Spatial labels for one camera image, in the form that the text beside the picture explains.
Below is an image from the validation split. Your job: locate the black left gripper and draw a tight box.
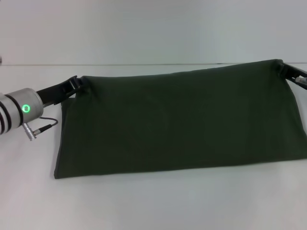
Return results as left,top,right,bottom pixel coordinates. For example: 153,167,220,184
35,75,91,106

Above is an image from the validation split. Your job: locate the dark green t-shirt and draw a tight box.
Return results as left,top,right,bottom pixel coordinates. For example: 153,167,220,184
53,58,307,180

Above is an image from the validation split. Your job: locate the left arm cable with plug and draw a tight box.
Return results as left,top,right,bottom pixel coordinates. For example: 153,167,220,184
22,116,60,142

